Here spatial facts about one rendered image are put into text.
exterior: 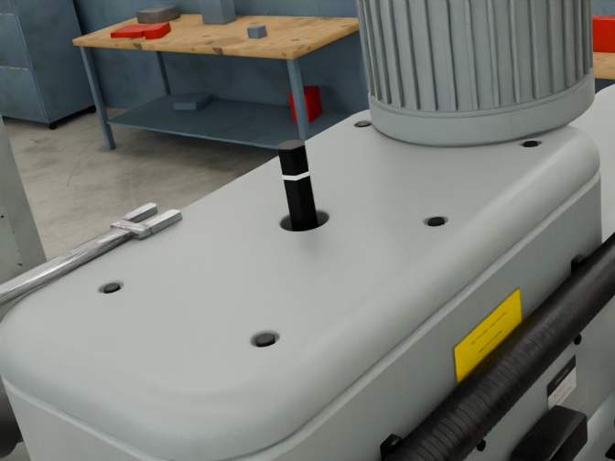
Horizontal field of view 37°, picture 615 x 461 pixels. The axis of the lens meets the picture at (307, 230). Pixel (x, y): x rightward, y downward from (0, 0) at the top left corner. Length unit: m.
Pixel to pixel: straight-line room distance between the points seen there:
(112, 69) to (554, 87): 7.57
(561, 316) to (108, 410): 0.33
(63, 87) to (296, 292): 7.60
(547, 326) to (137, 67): 7.37
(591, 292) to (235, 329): 0.29
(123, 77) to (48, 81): 0.63
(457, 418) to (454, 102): 0.28
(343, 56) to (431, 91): 5.53
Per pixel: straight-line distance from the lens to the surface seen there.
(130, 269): 0.65
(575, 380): 0.84
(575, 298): 0.70
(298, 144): 0.65
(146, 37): 6.50
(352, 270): 0.59
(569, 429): 0.77
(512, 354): 0.64
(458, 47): 0.74
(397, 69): 0.77
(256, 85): 6.93
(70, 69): 8.17
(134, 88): 8.08
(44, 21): 8.03
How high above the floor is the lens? 2.16
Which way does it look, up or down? 25 degrees down
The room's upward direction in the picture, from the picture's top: 10 degrees counter-clockwise
